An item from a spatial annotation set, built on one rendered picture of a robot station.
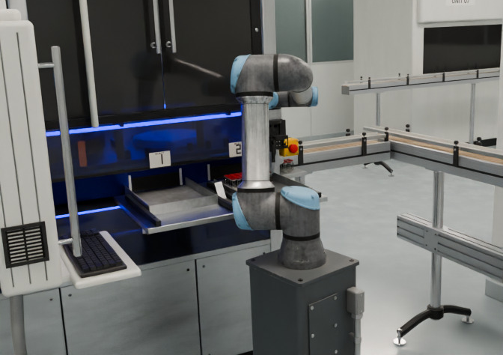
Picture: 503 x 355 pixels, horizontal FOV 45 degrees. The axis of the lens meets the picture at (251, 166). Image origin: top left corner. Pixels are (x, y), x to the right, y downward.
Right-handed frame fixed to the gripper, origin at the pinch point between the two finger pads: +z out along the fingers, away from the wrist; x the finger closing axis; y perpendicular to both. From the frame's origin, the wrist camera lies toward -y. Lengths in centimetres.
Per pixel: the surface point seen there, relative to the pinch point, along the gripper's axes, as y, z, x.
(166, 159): -36.6, -6.3, 16.8
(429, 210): 229, 95, 161
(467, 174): 84, 9, -22
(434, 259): 88, 56, 1
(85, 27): -65, -58, 10
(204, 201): -31.5, 5.9, -9.0
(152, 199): -45.5, 7.4, 10.3
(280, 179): 7.4, 5.7, 4.5
